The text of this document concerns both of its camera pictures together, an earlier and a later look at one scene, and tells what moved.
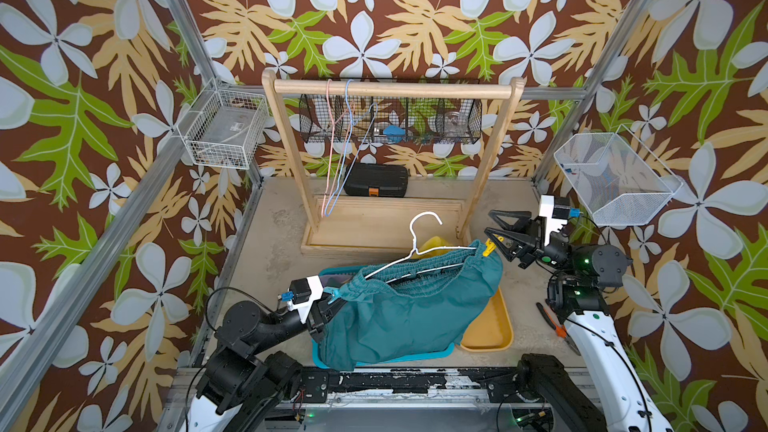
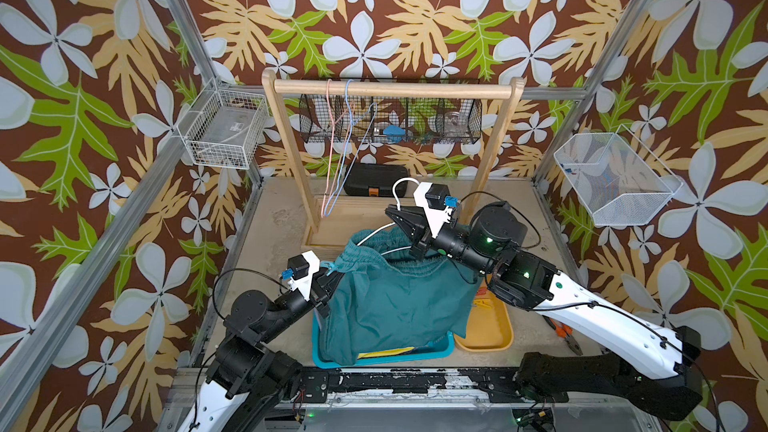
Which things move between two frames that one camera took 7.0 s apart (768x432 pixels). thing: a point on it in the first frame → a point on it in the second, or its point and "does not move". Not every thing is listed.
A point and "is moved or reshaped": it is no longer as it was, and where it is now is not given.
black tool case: x=377 y=180 does not move
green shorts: x=408 y=306 is moved or reshaped
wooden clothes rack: x=387 y=224 does not move
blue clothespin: x=335 y=293 is moved or reshaped
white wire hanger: x=414 y=248 → x=391 y=224
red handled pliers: x=560 y=330 does not move
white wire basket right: x=619 y=179 does not move
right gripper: x=525 y=247 → x=423 y=236
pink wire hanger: x=338 y=158 does not move
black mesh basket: x=391 y=120 does not move
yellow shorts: x=428 y=249 is moved or reshaped
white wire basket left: x=224 y=127 does not move
